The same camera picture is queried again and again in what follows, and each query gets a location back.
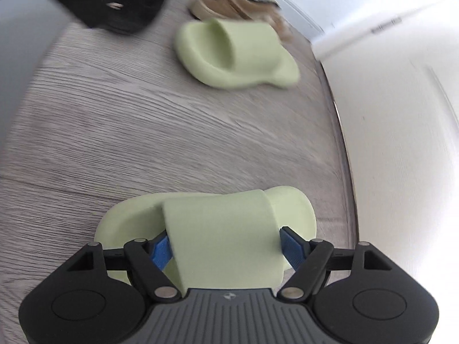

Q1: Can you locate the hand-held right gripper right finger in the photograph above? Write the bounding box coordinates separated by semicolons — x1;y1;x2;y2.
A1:
278;226;393;302

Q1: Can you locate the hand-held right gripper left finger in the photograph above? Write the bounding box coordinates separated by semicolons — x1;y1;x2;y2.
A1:
66;229;180;302

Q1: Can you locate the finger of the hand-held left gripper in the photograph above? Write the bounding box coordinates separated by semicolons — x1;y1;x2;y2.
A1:
50;0;125;29

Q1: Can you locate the black suede sneaker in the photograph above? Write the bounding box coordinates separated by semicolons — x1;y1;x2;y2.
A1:
91;0;170;36

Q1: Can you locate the light green slide sandal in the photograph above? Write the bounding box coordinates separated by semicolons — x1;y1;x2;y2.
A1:
175;18;301;89
94;186;317;290

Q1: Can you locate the white panelled door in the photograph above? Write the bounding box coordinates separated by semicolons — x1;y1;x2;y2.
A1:
321;39;459;344

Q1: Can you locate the white baseboard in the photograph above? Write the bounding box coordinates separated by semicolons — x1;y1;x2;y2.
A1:
311;14;406;60

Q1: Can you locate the door hinge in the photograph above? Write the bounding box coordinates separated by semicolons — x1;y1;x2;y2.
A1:
372;17;401;34

